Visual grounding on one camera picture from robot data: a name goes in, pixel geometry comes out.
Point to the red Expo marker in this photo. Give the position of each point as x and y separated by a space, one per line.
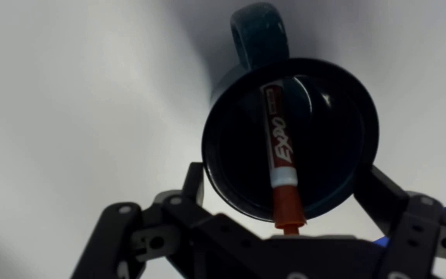
280 149

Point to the dark green mug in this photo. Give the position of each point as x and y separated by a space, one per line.
332 156

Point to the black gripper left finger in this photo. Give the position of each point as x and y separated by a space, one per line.
116 233

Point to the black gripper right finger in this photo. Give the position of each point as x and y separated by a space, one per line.
419 233

